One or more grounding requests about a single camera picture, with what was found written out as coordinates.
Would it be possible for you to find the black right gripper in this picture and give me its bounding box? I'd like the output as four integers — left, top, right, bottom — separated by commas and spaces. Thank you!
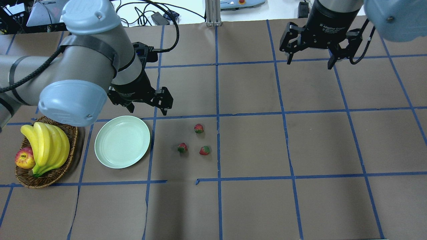
279, 0, 363, 70

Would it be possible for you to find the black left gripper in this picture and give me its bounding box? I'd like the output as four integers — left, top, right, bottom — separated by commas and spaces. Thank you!
107, 75, 174, 116

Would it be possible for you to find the red strawberry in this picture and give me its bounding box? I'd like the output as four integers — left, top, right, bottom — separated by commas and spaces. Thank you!
199, 145, 211, 156
194, 123, 204, 134
177, 142, 188, 153

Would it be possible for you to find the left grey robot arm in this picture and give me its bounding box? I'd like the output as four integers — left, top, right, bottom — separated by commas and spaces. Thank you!
1, 0, 173, 129

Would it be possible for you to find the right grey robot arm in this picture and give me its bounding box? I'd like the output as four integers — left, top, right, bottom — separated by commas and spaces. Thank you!
279, 0, 427, 69

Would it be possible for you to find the pale green plate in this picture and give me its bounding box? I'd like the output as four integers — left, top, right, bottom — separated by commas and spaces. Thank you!
94, 116, 151, 169

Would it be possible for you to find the black power adapter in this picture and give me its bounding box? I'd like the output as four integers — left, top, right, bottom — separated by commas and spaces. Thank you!
151, 12, 170, 26

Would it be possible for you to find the yellow banana bunch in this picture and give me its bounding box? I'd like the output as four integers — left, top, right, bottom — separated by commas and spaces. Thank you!
20, 122, 70, 178

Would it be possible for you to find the red yellow apple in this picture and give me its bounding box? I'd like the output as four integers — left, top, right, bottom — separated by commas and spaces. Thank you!
15, 146, 36, 170

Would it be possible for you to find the black laptop computer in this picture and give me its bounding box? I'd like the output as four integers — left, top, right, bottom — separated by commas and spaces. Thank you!
26, 0, 68, 27

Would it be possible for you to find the brown wicker basket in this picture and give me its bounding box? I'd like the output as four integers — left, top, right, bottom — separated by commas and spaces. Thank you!
15, 116, 84, 189

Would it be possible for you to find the aluminium frame post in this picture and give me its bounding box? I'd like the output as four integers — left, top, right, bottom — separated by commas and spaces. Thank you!
204, 0, 222, 27

